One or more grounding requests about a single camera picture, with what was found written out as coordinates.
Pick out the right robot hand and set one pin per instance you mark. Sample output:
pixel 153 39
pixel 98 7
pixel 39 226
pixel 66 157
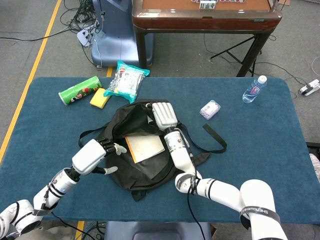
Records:
pixel 163 115

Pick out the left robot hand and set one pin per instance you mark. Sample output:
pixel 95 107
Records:
pixel 86 157

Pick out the orange-edged notebook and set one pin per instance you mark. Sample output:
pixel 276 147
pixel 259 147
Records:
pixel 145 147

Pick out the black fabric backpack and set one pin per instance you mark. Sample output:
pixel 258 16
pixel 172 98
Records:
pixel 140 172

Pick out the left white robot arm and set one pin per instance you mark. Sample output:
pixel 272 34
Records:
pixel 57 186

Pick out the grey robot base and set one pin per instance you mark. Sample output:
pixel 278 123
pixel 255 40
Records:
pixel 157 231

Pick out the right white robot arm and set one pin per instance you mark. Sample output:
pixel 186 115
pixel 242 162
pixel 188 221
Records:
pixel 220 192

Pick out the teal plastic snack package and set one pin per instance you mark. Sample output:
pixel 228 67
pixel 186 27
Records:
pixel 126 81

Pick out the clear plastic box purple contents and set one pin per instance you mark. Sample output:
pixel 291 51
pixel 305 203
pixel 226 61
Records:
pixel 210 109

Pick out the yellow sponge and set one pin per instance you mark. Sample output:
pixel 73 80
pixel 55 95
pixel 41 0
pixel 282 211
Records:
pixel 100 98

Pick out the green Pringles can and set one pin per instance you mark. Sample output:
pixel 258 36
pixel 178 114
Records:
pixel 80 91

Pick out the blue felt table cover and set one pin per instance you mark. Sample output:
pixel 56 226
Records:
pixel 250 150

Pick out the clear water bottle purple label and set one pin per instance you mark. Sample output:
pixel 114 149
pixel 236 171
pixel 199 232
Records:
pixel 253 90

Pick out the brown mahjong table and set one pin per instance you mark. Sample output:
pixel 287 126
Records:
pixel 205 21

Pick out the white power strip with plugs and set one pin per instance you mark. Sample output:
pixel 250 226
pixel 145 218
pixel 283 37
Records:
pixel 85 36

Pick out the white power strip black plug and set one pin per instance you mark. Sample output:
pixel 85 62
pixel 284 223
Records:
pixel 311 86

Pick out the blue grey pedestal machine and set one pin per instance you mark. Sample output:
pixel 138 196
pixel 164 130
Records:
pixel 115 37

